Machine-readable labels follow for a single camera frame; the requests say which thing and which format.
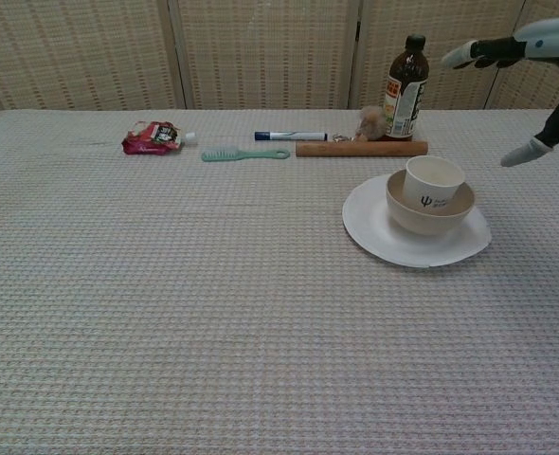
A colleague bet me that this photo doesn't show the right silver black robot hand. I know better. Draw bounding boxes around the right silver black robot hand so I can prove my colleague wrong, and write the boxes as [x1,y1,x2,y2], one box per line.
[440,15,559,168]

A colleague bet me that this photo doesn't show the white paper cup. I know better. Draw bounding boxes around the white paper cup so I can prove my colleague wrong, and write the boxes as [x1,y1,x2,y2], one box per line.
[401,155,466,212]

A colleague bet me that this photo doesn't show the beige bowl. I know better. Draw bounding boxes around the beige bowl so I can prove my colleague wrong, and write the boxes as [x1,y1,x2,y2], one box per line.
[385,169,478,237]

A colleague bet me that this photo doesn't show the white paper plate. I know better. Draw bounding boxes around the white paper plate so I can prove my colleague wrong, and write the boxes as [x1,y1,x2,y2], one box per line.
[341,173,493,270]

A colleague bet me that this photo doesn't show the bamboo screen panel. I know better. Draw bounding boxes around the bamboo screen panel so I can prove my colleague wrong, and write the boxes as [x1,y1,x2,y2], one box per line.
[0,0,189,115]
[168,0,362,112]
[485,0,559,112]
[348,0,530,112]

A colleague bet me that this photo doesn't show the dark brown bottle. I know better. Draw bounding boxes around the dark brown bottle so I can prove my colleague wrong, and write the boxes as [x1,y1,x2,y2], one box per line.
[382,33,429,142]

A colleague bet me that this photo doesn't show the wooden rolling pin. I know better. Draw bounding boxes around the wooden rolling pin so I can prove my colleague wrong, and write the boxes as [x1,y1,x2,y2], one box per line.
[295,140,429,158]

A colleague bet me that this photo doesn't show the blue white marker pen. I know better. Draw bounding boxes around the blue white marker pen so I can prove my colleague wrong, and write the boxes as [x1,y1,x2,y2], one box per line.
[254,130,329,142]

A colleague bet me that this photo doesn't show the green plastic brush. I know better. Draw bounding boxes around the green plastic brush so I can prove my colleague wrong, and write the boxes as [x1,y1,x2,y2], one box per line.
[201,147,292,163]

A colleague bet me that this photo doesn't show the red drink pouch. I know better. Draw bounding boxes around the red drink pouch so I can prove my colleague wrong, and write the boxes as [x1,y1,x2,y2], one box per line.
[121,119,199,156]

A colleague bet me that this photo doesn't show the woven beige tablecloth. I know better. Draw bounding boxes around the woven beige tablecloth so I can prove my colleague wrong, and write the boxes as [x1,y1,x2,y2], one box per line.
[0,108,559,455]

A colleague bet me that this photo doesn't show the tan plush keychain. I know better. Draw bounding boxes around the tan plush keychain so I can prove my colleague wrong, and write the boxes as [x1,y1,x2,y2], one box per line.
[331,105,388,142]

